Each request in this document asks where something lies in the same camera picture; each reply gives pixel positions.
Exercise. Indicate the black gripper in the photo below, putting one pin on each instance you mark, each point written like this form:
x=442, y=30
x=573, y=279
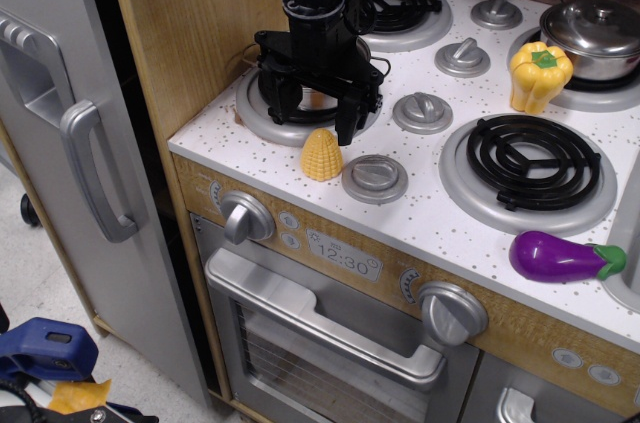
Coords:
x=330, y=60

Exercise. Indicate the yellow toy corn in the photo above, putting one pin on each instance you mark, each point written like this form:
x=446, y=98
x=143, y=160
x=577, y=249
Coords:
x=321, y=156

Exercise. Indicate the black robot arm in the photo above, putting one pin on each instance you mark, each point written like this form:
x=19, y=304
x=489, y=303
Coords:
x=357, y=15

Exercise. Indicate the front left stove burner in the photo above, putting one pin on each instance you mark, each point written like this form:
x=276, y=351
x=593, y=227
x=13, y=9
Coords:
x=253, y=112

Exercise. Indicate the back left stove burner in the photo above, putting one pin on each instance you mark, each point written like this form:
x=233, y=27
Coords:
x=408, y=25

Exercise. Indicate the front right stove burner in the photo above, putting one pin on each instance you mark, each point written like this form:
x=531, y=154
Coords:
x=516, y=173

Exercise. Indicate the grey stovetop knob front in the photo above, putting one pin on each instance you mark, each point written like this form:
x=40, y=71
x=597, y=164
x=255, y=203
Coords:
x=375, y=179

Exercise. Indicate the grey stovetop knob middle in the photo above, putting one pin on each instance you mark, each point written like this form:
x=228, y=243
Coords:
x=422, y=113

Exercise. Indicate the left silver oven knob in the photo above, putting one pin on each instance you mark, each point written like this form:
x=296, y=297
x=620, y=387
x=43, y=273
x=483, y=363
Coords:
x=245, y=218

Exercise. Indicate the silver oven knob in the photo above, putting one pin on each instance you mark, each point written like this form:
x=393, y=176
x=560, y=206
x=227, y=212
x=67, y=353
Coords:
x=245, y=218
x=450, y=314

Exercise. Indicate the digital clock display panel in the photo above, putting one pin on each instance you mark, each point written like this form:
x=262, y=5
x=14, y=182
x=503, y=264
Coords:
x=344, y=255

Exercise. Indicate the grey stovetop knob back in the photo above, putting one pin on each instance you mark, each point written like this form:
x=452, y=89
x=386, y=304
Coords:
x=496, y=15

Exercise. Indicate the yellow toy bell pepper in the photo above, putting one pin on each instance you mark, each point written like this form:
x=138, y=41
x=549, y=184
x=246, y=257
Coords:
x=539, y=74

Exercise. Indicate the silver oven door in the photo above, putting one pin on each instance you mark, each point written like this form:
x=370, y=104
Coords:
x=302, y=347

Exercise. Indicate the right silver oven knob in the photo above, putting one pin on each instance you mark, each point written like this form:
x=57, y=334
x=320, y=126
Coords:
x=450, y=314

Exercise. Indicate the grey toy fridge door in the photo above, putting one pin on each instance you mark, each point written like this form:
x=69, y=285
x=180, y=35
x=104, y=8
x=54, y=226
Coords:
x=55, y=53

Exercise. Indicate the purple toy eggplant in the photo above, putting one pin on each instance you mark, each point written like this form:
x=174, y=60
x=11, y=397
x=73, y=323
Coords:
x=542, y=257

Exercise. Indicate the silver pot with lid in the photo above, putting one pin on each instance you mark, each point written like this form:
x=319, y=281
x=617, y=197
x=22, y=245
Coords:
x=600, y=37

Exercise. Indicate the lower right cabinet door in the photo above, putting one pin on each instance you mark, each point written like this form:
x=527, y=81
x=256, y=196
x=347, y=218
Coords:
x=502, y=392

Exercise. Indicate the silver toy sink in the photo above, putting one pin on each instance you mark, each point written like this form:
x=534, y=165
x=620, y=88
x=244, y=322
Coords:
x=624, y=287

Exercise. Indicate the blue clamp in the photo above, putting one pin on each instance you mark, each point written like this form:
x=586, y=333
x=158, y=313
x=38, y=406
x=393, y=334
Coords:
x=48, y=350

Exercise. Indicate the yellow tape piece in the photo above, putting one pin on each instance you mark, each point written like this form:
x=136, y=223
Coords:
x=72, y=397

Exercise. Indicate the oven door handle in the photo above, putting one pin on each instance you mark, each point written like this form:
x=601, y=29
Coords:
x=294, y=306

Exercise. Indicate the grey fridge door handle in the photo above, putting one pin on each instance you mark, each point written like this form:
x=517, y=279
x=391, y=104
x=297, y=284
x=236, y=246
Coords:
x=104, y=161

